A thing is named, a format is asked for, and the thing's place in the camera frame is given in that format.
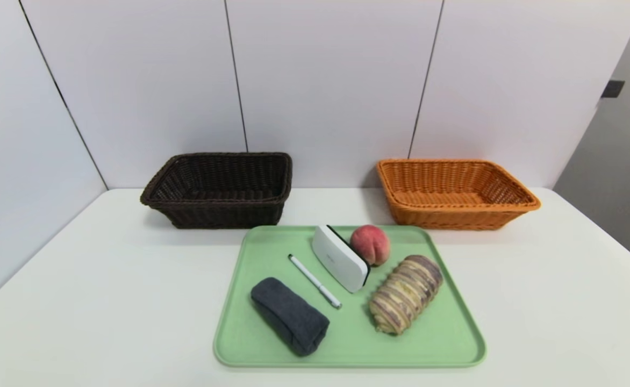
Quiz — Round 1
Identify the dark brown wicker basket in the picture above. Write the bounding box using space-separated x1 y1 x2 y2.
140 152 293 230

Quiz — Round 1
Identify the dark grey fabric pouch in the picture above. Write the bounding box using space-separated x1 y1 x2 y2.
250 277 330 357

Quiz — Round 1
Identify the pink peach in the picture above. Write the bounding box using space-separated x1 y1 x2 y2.
350 225 391 267

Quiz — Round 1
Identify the light green plastic tray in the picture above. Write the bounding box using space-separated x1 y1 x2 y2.
213 225 486 369

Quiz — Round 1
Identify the white pen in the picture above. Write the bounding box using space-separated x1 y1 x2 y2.
288 254 342 310

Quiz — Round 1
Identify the orange wicker basket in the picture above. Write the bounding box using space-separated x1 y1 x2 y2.
377 159 541 231

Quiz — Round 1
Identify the white whiteboard eraser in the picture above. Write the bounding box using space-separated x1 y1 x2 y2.
312 225 371 293

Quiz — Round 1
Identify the striped purple bread roll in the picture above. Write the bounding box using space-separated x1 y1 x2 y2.
369 255 444 335

